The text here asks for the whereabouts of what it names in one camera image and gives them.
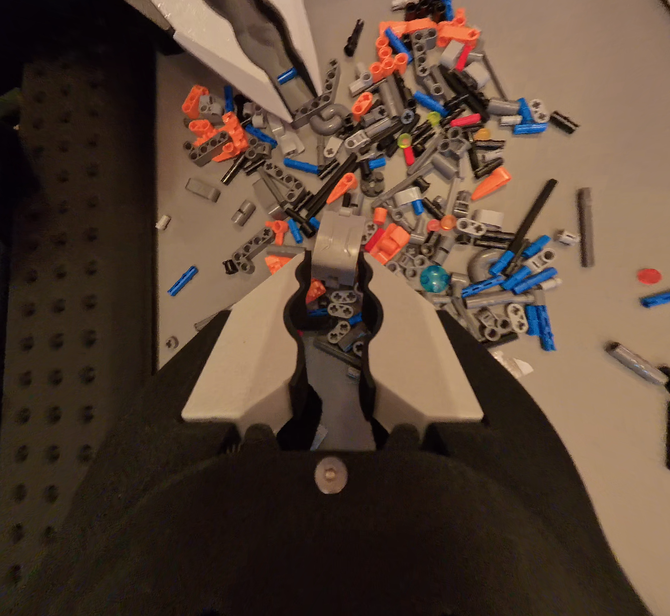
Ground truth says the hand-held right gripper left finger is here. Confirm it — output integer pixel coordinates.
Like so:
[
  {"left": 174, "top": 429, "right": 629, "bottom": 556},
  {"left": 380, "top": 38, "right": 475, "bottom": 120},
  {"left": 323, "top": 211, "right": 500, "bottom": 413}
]
[{"left": 181, "top": 250, "right": 313, "bottom": 437}]

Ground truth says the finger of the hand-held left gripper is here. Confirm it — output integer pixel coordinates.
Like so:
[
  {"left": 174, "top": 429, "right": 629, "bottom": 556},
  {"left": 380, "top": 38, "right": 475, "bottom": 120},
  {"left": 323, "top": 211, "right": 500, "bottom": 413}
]
[
  {"left": 100, "top": 0, "right": 296, "bottom": 123},
  {"left": 246, "top": 0, "right": 322, "bottom": 102}
]

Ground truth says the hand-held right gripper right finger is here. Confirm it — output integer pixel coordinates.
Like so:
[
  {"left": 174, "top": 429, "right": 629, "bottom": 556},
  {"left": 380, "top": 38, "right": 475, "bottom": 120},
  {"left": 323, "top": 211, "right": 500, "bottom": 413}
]
[{"left": 359, "top": 258, "right": 484, "bottom": 435}]

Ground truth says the pile of plastic building pieces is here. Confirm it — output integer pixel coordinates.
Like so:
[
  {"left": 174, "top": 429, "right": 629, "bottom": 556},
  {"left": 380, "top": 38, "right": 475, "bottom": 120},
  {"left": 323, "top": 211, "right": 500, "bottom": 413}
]
[{"left": 180, "top": 0, "right": 597, "bottom": 357}]

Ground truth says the dark grey block piece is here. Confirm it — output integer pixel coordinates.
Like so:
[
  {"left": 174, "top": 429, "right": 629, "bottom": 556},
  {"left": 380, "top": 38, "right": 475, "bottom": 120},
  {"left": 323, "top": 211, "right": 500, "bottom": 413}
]
[{"left": 186, "top": 178, "right": 221, "bottom": 203}]

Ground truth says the black studded mat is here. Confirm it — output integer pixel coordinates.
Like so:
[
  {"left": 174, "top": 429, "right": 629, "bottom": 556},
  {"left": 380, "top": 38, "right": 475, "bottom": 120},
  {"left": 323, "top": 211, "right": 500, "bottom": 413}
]
[{"left": 0, "top": 51, "right": 168, "bottom": 616}]

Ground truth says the grey pin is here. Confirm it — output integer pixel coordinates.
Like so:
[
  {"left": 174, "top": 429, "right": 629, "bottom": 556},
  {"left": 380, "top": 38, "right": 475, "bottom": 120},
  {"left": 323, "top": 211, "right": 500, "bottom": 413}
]
[{"left": 610, "top": 342, "right": 669, "bottom": 386}]

